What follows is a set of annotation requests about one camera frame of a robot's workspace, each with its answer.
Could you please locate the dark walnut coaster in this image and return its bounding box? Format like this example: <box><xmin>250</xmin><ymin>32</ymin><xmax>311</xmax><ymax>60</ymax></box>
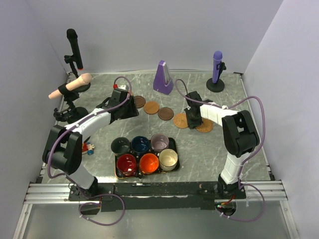
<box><xmin>158</xmin><ymin>107</ymin><xmax>174</xmax><ymax>120</ymax></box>
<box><xmin>135</xmin><ymin>96</ymin><xmax>146</xmax><ymax>109</ymax></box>

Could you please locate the woven rattan coaster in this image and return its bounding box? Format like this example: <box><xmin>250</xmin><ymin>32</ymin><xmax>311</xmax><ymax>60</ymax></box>
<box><xmin>173</xmin><ymin>113</ymin><xmax>188</xmax><ymax>128</ymax></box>
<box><xmin>195</xmin><ymin>118</ymin><xmax>213</xmax><ymax>133</ymax></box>

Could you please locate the woven rattan coaster front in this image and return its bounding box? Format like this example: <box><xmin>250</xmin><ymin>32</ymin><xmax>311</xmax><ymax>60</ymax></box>
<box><xmin>195</xmin><ymin>118</ymin><xmax>213</xmax><ymax>133</ymax></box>

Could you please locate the dark green cup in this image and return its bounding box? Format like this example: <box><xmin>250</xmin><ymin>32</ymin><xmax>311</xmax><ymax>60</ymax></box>
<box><xmin>111</xmin><ymin>137</ymin><xmax>131</xmax><ymax>156</ymax></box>

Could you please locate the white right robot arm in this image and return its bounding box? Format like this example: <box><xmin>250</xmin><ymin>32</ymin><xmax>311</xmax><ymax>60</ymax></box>
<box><xmin>184</xmin><ymin>91</ymin><xmax>260</xmax><ymax>198</ymax></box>

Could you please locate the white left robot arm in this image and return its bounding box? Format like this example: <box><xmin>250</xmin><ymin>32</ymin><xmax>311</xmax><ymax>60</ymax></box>
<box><xmin>42</xmin><ymin>88</ymin><xmax>139</xmax><ymax>200</ymax></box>

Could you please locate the black arm base beam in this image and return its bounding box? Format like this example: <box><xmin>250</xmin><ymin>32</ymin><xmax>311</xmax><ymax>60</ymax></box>
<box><xmin>68</xmin><ymin>181</ymin><xmax>246</xmax><ymax>212</ymax></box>

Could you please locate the dark blue cup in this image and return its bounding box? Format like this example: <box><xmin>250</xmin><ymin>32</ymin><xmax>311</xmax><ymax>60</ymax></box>
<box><xmin>131</xmin><ymin>136</ymin><xmax>150</xmax><ymax>154</ymax></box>

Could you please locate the lilac cup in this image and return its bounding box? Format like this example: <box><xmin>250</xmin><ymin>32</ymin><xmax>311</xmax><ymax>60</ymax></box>
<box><xmin>151</xmin><ymin>133</ymin><xmax>169</xmax><ymax>152</ymax></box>

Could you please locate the red cup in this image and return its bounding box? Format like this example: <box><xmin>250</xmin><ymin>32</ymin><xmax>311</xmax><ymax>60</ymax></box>
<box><xmin>116</xmin><ymin>154</ymin><xmax>137</xmax><ymax>177</ymax></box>

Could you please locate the cream cup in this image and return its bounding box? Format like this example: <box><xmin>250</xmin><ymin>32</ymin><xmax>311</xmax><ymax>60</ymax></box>
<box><xmin>159</xmin><ymin>149</ymin><xmax>178</xmax><ymax>172</ymax></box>

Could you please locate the orange cup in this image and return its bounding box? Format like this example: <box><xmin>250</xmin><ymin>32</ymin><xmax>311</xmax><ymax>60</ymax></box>
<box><xmin>139</xmin><ymin>153</ymin><xmax>159</xmax><ymax>174</ymax></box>

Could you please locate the black purple-microphone stand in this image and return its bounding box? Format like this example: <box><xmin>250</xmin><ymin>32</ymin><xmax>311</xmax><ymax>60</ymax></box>
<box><xmin>206</xmin><ymin>62</ymin><xmax>226</xmax><ymax>93</ymax></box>

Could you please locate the purple metronome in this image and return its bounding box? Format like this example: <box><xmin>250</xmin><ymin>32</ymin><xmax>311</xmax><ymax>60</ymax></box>
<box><xmin>153</xmin><ymin>60</ymin><xmax>173</xmax><ymax>95</ymax></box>

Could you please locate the black tray gold rim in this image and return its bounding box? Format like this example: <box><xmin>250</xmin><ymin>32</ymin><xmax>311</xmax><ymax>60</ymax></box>
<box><xmin>115</xmin><ymin>137</ymin><xmax>180</xmax><ymax>179</ymax></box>

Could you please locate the beige microphone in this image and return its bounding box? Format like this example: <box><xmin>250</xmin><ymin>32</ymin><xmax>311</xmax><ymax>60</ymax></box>
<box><xmin>48</xmin><ymin>73</ymin><xmax>92</xmax><ymax>99</ymax></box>

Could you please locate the colourful toy block figure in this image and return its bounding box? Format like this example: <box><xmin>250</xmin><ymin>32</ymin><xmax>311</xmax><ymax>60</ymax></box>
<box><xmin>82</xmin><ymin>142</ymin><xmax>95</xmax><ymax>155</ymax></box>

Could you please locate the purple microphone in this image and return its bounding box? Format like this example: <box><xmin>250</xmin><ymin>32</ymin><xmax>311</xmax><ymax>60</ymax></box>
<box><xmin>212</xmin><ymin>51</ymin><xmax>223</xmax><ymax>84</ymax></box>

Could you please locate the black microphone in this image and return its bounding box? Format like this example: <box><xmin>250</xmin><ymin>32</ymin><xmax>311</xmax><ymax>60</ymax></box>
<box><xmin>66</xmin><ymin>28</ymin><xmax>83</xmax><ymax>70</ymax></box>

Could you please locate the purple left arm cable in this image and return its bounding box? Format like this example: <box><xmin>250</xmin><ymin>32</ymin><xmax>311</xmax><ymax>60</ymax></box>
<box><xmin>47</xmin><ymin>76</ymin><xmax>133</xmax><ymax>227</ymax></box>

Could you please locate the aluminium frame rail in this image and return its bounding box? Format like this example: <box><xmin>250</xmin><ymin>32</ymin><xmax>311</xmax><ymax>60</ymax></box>
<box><xmin>23</xmin><ymin>181</ymin><xmax>288</xmax><ymax>204</ymax></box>

